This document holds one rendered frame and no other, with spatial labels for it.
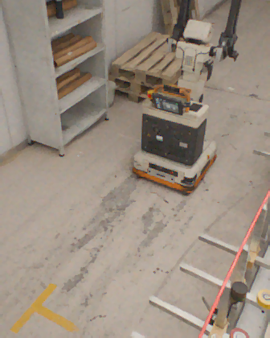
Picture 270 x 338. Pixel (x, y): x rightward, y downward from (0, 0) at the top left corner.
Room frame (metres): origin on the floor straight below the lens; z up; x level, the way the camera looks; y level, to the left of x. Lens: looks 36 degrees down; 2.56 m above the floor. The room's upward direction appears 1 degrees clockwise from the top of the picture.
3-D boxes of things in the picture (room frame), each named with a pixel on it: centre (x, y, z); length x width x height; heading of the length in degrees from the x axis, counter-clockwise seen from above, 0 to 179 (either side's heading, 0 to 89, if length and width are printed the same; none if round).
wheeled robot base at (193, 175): (3.38, -0.40, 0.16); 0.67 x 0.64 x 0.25; 151
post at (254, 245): (1.57, -0.63, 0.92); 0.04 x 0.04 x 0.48; 61
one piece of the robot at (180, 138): (3.30, -0.36, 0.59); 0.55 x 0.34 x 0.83; 61
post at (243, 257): (1.35, -0.51, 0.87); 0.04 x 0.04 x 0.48; 61
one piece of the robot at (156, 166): (3.08, -0.26, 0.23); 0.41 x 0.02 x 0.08; 61
